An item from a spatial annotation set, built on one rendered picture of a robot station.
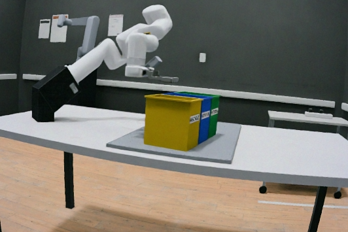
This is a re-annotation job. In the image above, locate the green bin with label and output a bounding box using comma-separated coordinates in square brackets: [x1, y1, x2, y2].
[174, 91, 221, 139]

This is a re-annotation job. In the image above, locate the yellow recycling bin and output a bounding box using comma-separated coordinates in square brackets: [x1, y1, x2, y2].
[143, 94, 203, 152]

